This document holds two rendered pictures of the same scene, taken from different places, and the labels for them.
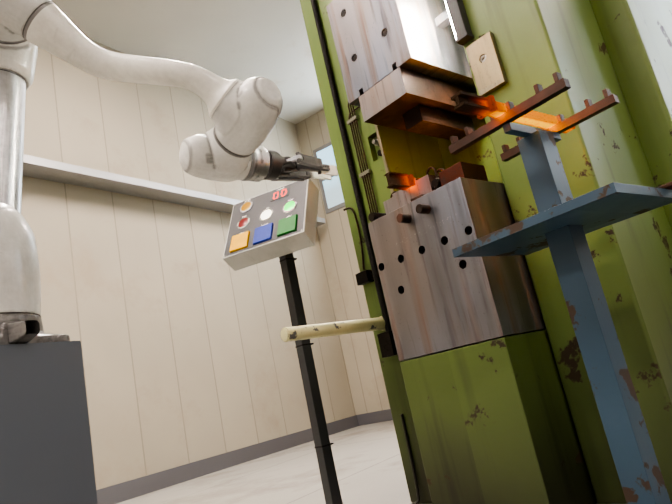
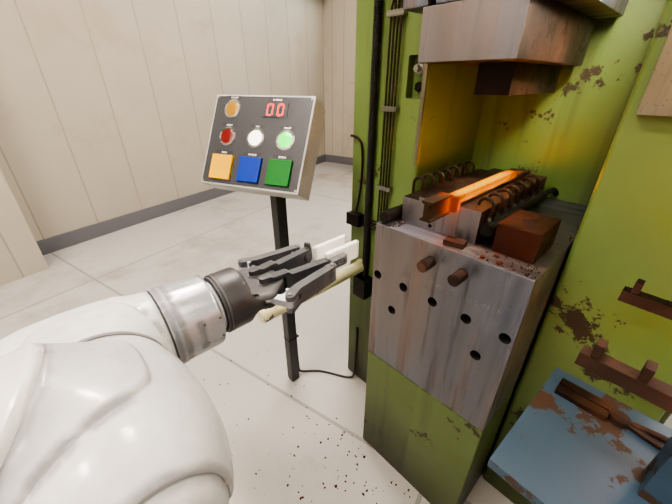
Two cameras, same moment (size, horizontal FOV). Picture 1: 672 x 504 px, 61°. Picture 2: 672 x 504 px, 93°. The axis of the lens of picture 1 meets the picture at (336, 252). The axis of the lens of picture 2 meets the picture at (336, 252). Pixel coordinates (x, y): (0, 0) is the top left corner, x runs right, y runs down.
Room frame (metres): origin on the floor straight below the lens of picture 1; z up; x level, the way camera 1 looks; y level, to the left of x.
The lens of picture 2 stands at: (1.03, -0.01, 1.24)
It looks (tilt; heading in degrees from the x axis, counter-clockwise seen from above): 28 degrees down; 0
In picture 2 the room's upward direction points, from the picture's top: straight up
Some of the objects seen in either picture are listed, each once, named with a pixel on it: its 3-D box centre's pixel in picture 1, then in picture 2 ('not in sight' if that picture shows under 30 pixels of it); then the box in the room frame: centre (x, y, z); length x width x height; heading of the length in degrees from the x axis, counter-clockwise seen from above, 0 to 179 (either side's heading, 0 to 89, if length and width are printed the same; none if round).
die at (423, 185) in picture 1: (447, 201); (478, 195); (1.88, -0.41, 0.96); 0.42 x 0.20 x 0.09; 133
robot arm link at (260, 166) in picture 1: (252, 163); (190, 316); (1.32, 0.15, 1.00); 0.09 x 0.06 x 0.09; 43
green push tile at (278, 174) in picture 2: (287, 226); (279, 173); (1.93, 0.15, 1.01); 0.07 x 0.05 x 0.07; 68
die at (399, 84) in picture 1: (422, 106); (511, 39); (1.88, -0.41, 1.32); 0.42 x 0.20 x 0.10; 133
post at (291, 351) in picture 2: (306, 362); (285, 281); (2.08, 0.18, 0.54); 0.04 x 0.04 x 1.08; 43
